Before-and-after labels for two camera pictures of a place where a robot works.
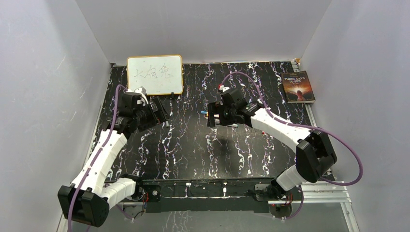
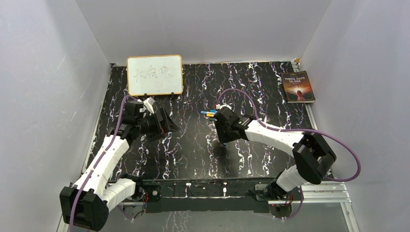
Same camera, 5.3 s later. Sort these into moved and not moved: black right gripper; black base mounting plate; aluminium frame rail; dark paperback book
Moved: black right gripper
Not moved: dark paperback book; aluminium frame rail; black base mounting plate
